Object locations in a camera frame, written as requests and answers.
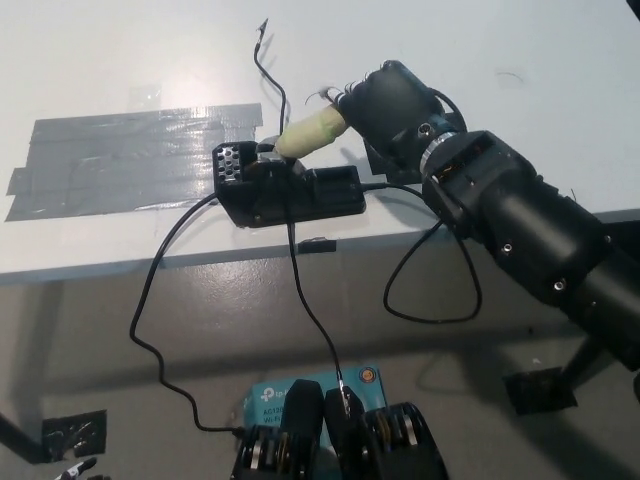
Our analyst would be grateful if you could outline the teal router box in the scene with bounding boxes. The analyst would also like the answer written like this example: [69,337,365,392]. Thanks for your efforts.
[243,365,390,444]

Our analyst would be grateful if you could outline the grey duct tape patch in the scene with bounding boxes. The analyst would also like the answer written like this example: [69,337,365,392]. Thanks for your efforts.
[4,102,265,224]

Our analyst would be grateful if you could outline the black table leg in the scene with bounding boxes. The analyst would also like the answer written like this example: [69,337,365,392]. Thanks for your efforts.
[0,410,52,465]
[560,333,610,397]

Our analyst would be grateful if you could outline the black soldering iron cable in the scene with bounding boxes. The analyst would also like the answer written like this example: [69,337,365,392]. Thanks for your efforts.
[360,88,484,324]

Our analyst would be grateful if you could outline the black alligator clip lead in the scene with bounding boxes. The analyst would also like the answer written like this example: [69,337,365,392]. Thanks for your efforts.
[252,17,352,416]

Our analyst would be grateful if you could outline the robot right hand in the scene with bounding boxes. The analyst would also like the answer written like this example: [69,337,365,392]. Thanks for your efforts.
[337,59,461,182]

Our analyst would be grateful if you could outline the black tape patch on table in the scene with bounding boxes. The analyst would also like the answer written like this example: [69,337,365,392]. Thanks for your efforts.
[362,138,426,184]

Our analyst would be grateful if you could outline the black base power cable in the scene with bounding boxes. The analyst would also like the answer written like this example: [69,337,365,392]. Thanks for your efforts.
[129,194,247,435]

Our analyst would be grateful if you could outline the black robot body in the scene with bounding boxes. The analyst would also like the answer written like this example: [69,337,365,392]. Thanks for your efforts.
[229,378,450,480]

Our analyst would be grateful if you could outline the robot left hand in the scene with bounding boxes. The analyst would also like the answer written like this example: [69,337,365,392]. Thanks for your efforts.
[53,455,109,480]

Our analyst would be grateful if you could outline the black floor tape patch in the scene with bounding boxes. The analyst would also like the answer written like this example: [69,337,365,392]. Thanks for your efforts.
[40,409,108,459]
[502,366,580,416]

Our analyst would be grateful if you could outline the black soldering iron base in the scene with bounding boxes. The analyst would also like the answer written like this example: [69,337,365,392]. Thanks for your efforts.
[213,140,367,230]

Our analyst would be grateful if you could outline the soldering iron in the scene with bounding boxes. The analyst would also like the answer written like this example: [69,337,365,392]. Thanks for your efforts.
[276,106,349,159]

